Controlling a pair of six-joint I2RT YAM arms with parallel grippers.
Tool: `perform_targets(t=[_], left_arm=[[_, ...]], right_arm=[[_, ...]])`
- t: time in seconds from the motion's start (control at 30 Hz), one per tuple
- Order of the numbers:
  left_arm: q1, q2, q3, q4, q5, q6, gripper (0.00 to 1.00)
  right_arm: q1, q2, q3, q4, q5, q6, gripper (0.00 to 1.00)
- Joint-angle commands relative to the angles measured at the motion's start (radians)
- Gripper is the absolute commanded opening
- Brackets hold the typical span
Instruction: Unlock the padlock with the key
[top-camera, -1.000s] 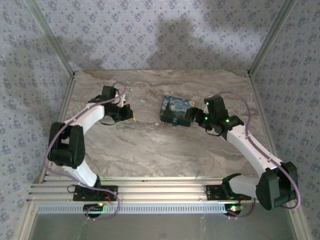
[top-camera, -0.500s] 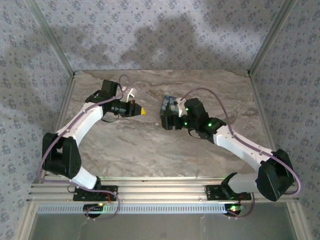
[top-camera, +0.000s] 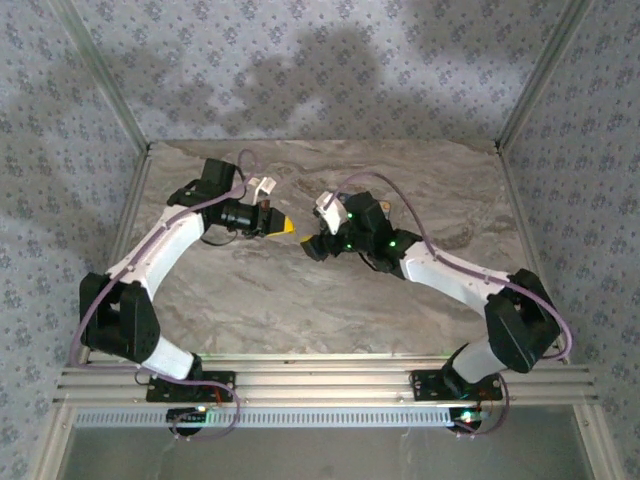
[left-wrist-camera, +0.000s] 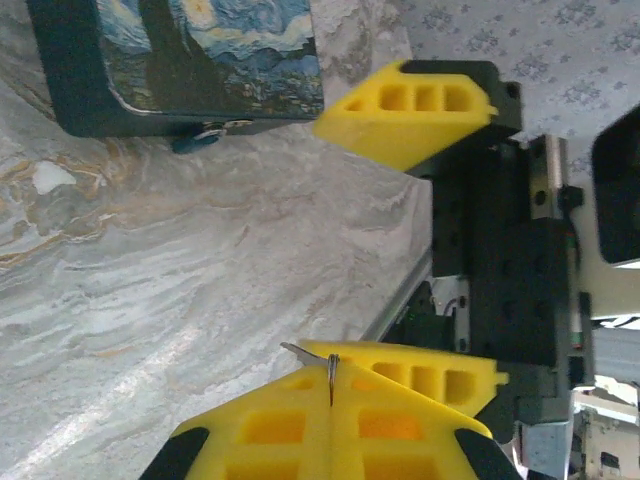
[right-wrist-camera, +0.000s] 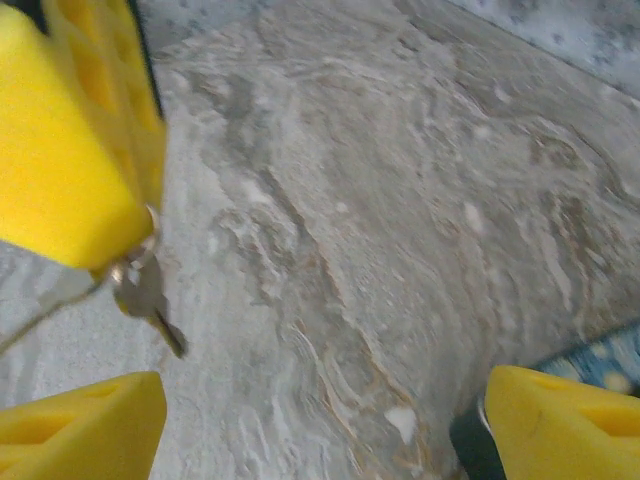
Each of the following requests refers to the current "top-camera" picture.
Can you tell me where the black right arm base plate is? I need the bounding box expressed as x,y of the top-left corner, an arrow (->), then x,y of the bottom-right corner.
409,369 -> 504,401

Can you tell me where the left controller board green light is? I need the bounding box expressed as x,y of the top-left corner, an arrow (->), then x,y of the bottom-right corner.
167,407 -> 211,424

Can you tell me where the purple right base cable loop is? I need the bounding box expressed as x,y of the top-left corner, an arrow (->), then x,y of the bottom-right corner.
452,374 -> 511,442

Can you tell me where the thin black cable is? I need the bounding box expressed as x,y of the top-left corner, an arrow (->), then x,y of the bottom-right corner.
201,230 -> 244,248

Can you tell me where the aluminium frame beam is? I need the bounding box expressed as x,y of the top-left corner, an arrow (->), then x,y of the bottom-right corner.
52,355 -> 599,404

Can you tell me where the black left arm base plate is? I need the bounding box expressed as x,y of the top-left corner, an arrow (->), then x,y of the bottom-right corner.
145,370 -> 237,403

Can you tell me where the right controller board green light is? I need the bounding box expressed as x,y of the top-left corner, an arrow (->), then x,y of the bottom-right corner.
449,407 -> 494,426

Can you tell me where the controller board green light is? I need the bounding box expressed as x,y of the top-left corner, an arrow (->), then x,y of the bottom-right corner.
449,407 -> 494,426
167,407 -> 211,424

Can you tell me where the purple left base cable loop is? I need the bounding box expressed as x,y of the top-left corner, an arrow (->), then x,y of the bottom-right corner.
168,378 -> 242,444

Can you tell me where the aluminium frame leg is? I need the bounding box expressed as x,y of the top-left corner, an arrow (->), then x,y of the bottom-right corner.
573,403 -> 617,480
29,403 -> 77,480

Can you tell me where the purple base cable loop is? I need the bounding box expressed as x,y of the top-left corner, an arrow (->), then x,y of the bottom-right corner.
452,374 -> 511,442
168,378 -> 242,444

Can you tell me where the slotted grey cable duct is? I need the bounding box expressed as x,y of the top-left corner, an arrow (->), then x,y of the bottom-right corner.
73,407 -> 459,430

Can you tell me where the aluminium corner post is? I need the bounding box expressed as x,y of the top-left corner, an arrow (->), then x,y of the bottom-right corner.
493,0 -> 599,154
48,0 -> 154,154

